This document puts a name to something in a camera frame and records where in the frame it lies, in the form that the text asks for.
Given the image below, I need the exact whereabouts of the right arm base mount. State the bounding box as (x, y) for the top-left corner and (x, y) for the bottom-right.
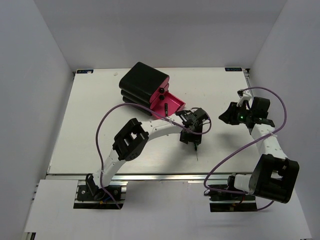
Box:
(203, 189), (258, 213)

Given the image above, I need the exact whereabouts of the small green precision screwdriver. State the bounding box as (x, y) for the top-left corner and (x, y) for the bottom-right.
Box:
(164, 103), (168, 117)

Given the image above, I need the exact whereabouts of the pink drawer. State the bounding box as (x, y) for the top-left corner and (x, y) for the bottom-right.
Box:
(150, 92), (186, 117)
(156, 77), (170, 94)
(154, 88), (169, 103)

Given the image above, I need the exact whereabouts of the white foreground board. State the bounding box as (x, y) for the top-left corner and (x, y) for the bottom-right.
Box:
(25, 180), (311, 240)

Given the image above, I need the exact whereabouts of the blue label sticker left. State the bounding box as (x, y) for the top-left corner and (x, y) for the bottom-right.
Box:
(76, 69), (94, 74)

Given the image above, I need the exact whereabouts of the blue label sticker right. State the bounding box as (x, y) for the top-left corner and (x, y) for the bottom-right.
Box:
(224, 67), (243, 72)

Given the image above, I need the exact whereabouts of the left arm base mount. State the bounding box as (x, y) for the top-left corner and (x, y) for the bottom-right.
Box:
(73, 174), (126, 210)

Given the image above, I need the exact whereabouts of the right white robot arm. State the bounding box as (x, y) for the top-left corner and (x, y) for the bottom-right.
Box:
(219, 97), (300, 204)

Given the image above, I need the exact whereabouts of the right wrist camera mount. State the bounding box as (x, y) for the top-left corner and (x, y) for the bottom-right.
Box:
(237, 89), (253, 107)

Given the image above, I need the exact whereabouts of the pink bottom drawer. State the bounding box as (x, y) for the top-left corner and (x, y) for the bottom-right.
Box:
(150, 92), (186, 117)

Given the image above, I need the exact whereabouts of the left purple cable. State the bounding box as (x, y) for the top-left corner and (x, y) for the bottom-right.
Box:
(95, 102), (212, 210)

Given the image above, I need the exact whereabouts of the blue label sticker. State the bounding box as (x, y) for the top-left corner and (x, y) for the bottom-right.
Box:
(224, 67), (243, 72)
(76, 69), (94, 74)

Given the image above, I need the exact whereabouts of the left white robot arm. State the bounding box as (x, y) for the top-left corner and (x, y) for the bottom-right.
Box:
(85, 108), (211, 200)

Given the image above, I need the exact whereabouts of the pink top drawer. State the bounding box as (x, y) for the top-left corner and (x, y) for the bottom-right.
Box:
(156, 77), (170, 94)

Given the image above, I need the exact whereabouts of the black drawer cabinet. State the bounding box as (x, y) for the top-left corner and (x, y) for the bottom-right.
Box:
(119, 62), (170, 109)

